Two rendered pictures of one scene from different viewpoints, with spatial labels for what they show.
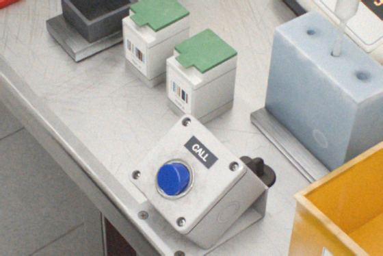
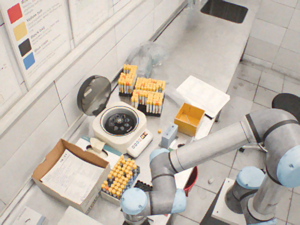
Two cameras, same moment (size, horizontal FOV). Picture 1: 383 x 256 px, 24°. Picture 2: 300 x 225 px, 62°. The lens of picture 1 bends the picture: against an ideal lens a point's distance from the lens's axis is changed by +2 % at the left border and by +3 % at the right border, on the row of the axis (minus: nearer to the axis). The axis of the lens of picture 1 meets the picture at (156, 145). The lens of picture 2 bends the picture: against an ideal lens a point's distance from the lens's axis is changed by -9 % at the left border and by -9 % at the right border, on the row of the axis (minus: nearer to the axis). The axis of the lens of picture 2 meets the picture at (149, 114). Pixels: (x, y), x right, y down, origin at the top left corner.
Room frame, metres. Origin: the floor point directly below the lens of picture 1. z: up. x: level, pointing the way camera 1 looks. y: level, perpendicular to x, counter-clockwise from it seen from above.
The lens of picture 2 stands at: (1.00, 0.55, 2.09)
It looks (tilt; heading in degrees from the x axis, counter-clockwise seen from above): 50 degrees down; 241
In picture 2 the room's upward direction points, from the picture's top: 2 degrees clockwise
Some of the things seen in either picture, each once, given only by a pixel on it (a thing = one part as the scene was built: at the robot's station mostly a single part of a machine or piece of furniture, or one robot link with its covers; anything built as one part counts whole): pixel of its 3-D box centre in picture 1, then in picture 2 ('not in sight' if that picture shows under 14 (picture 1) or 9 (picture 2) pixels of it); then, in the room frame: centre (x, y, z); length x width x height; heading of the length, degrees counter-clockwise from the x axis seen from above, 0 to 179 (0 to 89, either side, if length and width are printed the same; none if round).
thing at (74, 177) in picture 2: not in sight; (73, 177); (1.04, -0.12, 0.95); 0.29 x 0.25 x 0.15; 126
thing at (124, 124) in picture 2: not in sight; (119, 124); (0.72, -0.30, 0.97); 0.15 x 0.15 x 0.07
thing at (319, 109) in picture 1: (325, 99); (169, 136); (0.51, -0.14, 0.92); 0.10 x 0.07 x 0.10; 31
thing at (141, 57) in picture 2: not in sight; (139, 59); (0.40, -0.73, 0.97); 0.26 x 0.17 x 0.19; 51
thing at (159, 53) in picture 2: not in sight; (155, 49); (0.24, -0.81, 0.94); 0.20 x 0.17 x 0.14; 11
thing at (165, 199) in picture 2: not in sight; (166, 196); (0.79, 0.28, 1.30); 0.11 x 0.11 x 0.08; 69
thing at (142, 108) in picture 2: not in sight; (147, 107); (0.51, -0.39, 0.89); 0.17 x 0.09 x 0.02; 143
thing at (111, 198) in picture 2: not in sight; (121, 181); (0.84, -0.02, 0.91); 0.20 x 0.10 x 0.07; 36
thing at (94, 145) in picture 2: not in sight; (98, 152); (0.87, -0.21, 0.92); 0.24 x 0.12 x 0.10; 126
